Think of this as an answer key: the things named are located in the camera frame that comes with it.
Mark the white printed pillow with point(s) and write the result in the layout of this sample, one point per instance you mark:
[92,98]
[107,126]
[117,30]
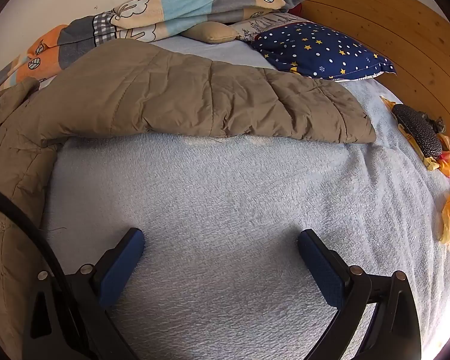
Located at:
[264,22]

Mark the dark red cloth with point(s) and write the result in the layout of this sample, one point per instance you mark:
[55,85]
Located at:
[294,8]

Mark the light blue bed sheet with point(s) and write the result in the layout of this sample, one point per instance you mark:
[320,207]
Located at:
[225,195]

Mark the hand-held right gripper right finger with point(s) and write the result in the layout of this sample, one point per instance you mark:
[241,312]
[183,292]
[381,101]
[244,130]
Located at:
[322,270]

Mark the black patterned pouch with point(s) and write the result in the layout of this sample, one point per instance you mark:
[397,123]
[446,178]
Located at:
[416,129]

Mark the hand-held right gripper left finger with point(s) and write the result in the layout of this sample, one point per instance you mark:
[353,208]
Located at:
[122,266]

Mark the patchwork printed blanket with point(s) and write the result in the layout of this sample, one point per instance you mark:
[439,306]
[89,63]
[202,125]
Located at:
[187,3]

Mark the small beige pillow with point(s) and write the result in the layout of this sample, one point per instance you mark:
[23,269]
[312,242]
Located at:
[210,32]

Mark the brown puffer jacket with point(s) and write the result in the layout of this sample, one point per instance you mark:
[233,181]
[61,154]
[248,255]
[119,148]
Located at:
[172,93]

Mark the wooden headboard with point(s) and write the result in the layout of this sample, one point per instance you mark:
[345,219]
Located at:
[378,15]

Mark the navy star pillow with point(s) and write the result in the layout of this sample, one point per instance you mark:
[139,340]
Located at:
[315,50]

